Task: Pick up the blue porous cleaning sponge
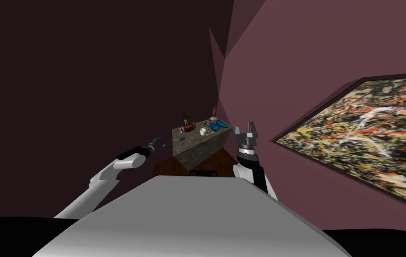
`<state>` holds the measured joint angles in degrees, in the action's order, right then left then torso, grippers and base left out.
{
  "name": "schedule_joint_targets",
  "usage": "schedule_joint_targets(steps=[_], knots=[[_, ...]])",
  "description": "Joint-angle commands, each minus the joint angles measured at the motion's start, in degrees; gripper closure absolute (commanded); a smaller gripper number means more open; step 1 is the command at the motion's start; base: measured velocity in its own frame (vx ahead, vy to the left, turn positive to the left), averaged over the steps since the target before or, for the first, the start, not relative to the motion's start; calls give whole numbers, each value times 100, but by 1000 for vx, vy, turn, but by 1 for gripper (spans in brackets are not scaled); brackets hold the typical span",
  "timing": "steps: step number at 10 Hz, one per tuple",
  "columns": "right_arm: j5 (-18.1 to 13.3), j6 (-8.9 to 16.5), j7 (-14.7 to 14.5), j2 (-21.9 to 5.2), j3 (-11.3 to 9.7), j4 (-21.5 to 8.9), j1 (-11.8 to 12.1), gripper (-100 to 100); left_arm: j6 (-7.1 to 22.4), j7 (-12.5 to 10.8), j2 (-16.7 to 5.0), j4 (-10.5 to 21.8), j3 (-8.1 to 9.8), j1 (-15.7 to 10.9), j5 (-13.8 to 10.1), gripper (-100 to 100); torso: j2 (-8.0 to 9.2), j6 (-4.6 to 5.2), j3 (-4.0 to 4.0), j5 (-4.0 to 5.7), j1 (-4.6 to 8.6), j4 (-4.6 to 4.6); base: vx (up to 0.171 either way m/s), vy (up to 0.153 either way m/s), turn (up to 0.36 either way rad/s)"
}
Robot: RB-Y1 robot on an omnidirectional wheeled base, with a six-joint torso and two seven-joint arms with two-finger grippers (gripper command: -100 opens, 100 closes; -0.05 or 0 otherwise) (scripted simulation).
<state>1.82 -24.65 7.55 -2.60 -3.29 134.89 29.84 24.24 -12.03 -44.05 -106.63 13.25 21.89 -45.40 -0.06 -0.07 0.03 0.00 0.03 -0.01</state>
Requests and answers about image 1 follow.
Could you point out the framed abstract splatter painting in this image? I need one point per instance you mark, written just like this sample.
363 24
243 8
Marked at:
367 135

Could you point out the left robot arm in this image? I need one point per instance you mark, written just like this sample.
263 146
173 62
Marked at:
103 176

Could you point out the red-brown football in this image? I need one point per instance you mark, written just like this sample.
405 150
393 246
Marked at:
188 127

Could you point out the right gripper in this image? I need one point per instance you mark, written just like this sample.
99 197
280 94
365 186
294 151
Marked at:
247 140

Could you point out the white mug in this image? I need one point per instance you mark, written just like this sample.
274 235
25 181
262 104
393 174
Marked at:
203 131

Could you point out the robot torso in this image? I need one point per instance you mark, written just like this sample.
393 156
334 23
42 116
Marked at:
188 217

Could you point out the grey stone table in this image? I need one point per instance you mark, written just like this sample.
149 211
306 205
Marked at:
203 148

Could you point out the orange bottle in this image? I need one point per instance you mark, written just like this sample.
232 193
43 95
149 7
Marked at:
214 111

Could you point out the dark green bottle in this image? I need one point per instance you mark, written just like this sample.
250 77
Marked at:
185 119

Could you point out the blue plate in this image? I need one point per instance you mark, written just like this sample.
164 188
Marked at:
214 127
222 124

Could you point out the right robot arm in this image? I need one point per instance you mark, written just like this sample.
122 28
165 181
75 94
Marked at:
252 172

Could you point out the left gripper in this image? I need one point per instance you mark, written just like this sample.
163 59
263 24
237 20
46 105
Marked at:
156 144

